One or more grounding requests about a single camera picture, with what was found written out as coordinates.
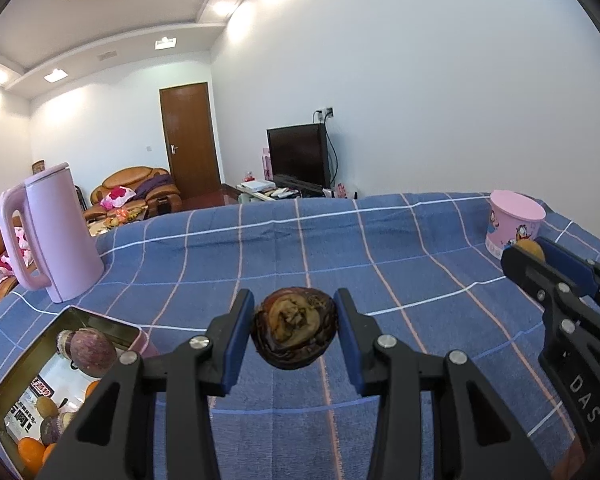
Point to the square ceiling light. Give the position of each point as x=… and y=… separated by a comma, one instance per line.
x=165, y=42
x=55, y=74

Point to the rolled patterned scroll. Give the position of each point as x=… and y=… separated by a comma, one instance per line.
x=38, y=166

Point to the purple cloth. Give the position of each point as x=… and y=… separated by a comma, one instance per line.
x=152, y=182

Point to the tan brown round fruit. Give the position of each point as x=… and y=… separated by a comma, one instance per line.
x=530, y=249

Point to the brown green kiwi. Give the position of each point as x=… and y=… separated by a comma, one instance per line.
x=46, y=405

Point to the tall pink box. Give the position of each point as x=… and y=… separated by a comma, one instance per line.
x=266, y=165

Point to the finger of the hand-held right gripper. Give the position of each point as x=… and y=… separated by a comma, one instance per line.
x=570, y=265
x=530, y=275

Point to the pink cartoon cup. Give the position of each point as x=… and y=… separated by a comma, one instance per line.
x=515, y=225

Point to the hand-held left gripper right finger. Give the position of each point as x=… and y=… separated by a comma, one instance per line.
x=350, y=345

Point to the pink electric kettle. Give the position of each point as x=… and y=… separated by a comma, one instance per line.
x=50, y=235

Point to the dark cut fruit half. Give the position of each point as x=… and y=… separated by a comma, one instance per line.
x=294, y=327

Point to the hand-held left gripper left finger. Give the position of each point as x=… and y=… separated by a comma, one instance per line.
x=237, y=345

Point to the stacked black chairs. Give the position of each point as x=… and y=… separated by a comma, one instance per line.
x=80, y=199

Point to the purple passion fruit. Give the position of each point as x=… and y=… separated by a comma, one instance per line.
x=92, y=351

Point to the pink tin box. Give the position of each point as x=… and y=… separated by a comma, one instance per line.
x=87, y=321

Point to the wooden coffee table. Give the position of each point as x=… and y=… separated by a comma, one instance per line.
x=115, y=220

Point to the ceiling air vent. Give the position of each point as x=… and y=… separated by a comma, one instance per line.
x=107, y=55

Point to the white television stand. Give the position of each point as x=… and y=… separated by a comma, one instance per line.
x=265, y=194

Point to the white set-top box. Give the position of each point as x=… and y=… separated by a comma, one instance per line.
x=255, y=185

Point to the blue checked tablecloth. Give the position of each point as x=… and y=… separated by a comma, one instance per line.
x=380, y=240

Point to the black television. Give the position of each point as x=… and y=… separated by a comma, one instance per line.
x=300, y=157

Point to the brown wooden door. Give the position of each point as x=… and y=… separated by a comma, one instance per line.
x=190, y=142

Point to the white wall socket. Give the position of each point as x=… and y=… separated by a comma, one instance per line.
x=326, y=112

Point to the small pink floral item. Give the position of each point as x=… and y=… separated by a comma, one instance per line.
x=341, y=191

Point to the dark purple round fruit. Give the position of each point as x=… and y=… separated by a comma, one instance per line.
x=55, y=427

